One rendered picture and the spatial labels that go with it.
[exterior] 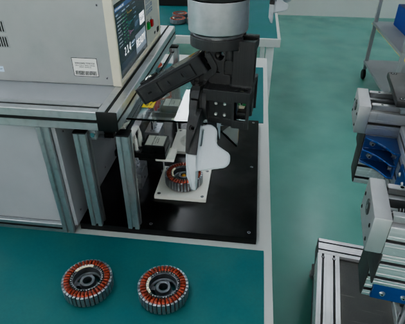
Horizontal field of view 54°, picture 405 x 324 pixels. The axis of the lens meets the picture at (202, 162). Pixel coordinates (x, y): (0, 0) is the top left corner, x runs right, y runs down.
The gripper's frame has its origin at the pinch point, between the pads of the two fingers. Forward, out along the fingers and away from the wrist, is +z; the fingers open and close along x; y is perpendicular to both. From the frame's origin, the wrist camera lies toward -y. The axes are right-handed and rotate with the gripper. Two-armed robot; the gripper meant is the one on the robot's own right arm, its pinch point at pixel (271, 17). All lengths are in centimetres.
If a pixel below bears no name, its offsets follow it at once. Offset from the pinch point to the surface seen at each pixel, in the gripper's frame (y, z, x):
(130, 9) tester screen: -30, -11, -45
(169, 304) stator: -7, 37, -90
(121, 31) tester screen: -29, -8, -54
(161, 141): -23, 23, -50
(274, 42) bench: -8, 43, 111
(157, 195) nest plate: -22, 37, -57
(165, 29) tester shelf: -34.6, 3.9, -9.9
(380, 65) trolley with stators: 80, 97, 244
